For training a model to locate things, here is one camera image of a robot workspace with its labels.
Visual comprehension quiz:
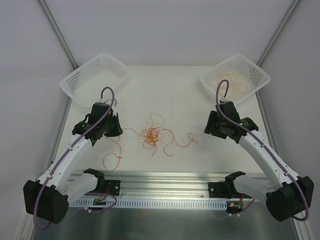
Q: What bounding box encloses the orange cable tangle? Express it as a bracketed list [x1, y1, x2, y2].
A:
[120, 112, 199, 158]

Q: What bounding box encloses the yellow cable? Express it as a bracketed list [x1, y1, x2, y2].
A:
[209, 70, 254, 98]

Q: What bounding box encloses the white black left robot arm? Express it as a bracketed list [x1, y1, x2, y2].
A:
[23, 99, 123, 224]

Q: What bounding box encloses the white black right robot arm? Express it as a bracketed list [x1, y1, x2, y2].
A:
[204, 101, 314, 222]

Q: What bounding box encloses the white plastic basket left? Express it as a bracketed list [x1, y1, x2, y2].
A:
[59, 53, 131, 108]

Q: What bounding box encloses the white plastic basket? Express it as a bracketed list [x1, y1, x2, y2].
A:
[199, 54, 271, 104]
[59, 53, 131, 108]

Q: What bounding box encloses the white plastic basket right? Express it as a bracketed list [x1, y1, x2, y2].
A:
[199, 54, 271, 104]

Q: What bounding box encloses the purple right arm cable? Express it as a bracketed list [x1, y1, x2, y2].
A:
[215, 79, 312, 221]

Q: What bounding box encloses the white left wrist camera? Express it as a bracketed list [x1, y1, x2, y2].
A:
[99, 98, 118, 117]

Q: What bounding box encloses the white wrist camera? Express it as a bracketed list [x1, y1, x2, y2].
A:
[99, 98, 118, 117]
[219, 98, 228, 103]

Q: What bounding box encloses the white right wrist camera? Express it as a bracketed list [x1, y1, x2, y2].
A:
[219, 98, 228, 103]

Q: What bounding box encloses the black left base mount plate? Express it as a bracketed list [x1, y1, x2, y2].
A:
[98, 179, 121, 197]

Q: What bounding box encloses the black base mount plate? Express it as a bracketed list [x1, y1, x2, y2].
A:
[98, 179, 121, 197]
[207, 181, 252, 199]

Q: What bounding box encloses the aluminium table frame rail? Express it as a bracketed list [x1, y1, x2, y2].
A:
[69, 168, 276, 202]

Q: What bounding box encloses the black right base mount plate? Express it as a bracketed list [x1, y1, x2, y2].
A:
[207, 181, 252, 199]

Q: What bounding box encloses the white slotted cable duct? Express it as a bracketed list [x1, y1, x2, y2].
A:
[71, 197, 227, 211]

